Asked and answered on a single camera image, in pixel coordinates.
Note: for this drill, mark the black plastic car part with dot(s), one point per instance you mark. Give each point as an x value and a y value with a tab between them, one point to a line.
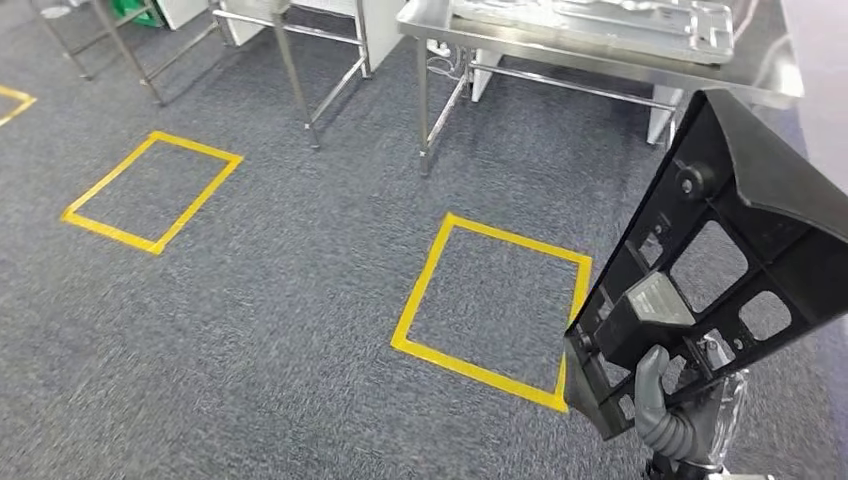
775	172

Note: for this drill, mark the white board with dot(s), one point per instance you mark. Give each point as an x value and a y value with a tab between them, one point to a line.
182	12

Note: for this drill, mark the green crate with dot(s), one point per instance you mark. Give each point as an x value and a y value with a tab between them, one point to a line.
136	12

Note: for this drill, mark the stainless steel workbench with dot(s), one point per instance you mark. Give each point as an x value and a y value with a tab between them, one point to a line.
530	53

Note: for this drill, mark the stamped metal panel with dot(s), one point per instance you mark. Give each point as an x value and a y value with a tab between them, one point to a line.
596	23

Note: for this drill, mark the steel frame table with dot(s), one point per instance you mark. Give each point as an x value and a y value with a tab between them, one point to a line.
291	66
128	53

